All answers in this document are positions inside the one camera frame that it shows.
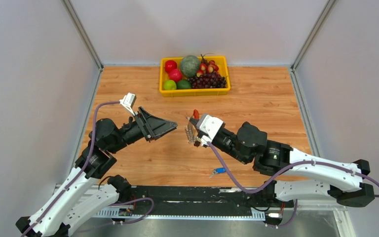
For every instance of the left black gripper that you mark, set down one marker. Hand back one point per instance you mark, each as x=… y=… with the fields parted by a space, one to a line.
x=150 y=125

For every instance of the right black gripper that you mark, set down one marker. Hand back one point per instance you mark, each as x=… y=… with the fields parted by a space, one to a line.
x=195 y=122

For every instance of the metal key organizer with rings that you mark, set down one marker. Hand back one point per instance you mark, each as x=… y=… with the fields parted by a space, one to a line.
x=190 y=129

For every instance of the key with blue tag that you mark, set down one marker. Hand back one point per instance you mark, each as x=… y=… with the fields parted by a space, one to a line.
x=218 y=171

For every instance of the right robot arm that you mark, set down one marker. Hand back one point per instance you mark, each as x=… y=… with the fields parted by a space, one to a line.
x=293 y=174

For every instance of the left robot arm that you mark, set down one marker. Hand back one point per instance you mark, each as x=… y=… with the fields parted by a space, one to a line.
x=87 y=189

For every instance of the dark green avocado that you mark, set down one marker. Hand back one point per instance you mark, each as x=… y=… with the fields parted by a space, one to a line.
x=183 y=84

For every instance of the light green lime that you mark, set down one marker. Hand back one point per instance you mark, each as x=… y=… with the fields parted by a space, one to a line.
x=169 y=85

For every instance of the dark purple grape bunch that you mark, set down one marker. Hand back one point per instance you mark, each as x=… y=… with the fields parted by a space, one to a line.
x=208 y=81

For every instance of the pink red apple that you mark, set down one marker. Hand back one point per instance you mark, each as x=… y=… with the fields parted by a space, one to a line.
x=175 y=75

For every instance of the yellow plastic fruit tray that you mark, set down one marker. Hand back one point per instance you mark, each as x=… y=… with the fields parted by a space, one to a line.
x=220 y=61

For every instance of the red cherry cluster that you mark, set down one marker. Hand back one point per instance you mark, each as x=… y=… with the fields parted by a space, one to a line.
x=206 y=66

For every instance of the green melon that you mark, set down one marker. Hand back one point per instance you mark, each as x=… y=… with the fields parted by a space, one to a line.
x=189 y=65

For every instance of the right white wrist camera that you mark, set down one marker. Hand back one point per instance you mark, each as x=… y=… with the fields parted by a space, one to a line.
x=209 y=127

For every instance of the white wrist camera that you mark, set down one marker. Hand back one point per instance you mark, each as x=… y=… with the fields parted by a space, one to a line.
x=209 y=127
x=128 y=102

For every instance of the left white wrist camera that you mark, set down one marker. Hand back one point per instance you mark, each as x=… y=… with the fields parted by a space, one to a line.
x=128 y=102

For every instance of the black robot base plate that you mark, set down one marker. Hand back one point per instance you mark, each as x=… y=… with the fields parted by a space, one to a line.
x=197 y=201

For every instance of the slotted grey cable duct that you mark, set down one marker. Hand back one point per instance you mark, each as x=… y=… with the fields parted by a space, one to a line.
x=114 y=213

